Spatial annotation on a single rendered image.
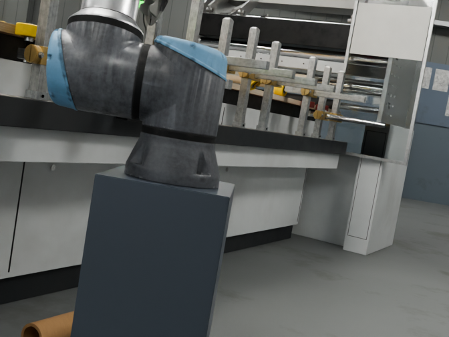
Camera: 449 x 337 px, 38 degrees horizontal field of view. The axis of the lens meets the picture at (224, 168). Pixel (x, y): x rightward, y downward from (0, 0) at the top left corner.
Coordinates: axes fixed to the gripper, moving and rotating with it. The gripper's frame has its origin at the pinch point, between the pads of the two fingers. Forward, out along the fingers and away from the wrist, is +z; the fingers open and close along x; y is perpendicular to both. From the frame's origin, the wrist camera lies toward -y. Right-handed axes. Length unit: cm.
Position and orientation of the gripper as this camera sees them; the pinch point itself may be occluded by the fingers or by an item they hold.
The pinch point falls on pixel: (152, 22)
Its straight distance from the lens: 215.3
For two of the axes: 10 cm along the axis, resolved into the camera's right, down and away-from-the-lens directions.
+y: -4.7, -0.2, -8.8
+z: -1.7, 9.8, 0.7
